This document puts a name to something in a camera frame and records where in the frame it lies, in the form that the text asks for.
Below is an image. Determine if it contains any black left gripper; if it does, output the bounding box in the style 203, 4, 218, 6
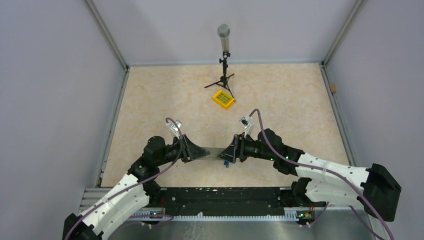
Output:
156, 134, 210, 167

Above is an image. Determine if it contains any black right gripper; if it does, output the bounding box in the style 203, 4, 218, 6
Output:
217, 132, 276, 164

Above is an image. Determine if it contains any white remote control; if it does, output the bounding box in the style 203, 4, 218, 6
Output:
197, 147, 225, 161

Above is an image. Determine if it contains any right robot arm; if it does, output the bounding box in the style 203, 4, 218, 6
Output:
217, 128, 402, 222

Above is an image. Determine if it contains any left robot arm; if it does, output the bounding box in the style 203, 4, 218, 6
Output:
62, 135, 210, 240

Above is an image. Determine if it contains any yellow box with green grid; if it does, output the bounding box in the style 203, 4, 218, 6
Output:
212, 90, 236, 110

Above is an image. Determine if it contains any microphone on black tripod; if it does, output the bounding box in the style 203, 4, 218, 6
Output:
204, 23, 234, 98

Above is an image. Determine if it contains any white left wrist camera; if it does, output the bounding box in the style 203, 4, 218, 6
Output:
166, 120, 182, 138

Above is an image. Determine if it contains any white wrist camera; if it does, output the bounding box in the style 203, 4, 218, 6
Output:
166, 120, 182, 138
239, 115, 255, 136

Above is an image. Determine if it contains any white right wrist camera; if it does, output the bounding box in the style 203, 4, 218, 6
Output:
239, 115, 255, 136

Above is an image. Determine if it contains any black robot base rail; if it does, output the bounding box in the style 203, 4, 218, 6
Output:
147, 187, 325, 217

